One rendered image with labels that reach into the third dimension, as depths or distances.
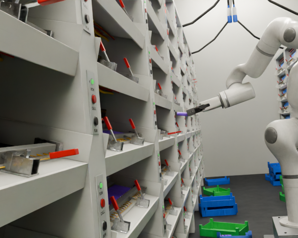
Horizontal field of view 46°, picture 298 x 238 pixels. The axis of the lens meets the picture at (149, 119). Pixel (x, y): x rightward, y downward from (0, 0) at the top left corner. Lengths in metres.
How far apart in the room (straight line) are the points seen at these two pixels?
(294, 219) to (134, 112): 0.76
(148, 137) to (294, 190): 0.62
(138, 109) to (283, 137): 0.57
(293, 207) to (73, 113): 1.10
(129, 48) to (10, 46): 0.93
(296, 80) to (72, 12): 1.01
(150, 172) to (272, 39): 0.75
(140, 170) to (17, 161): 0.90
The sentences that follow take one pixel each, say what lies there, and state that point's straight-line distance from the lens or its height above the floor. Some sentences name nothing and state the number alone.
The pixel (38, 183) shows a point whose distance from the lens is 0.48.
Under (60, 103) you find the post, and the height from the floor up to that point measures 0.86.
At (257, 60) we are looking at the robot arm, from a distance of 1.64.
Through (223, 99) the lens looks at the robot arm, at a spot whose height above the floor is 0.92.
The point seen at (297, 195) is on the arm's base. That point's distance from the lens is 1.53.
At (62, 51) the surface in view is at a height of 0.94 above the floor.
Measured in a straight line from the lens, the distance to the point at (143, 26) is 1.38.
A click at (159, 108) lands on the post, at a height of 0.92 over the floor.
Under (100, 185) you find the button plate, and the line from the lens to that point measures 0.69.
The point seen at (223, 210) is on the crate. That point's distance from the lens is 3.27.
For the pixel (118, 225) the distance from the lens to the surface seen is 0.91.
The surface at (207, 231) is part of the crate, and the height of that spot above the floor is 0.04.
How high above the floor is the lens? 0.80
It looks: 2 degrees up
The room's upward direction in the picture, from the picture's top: 5 degrees counter-clockwise
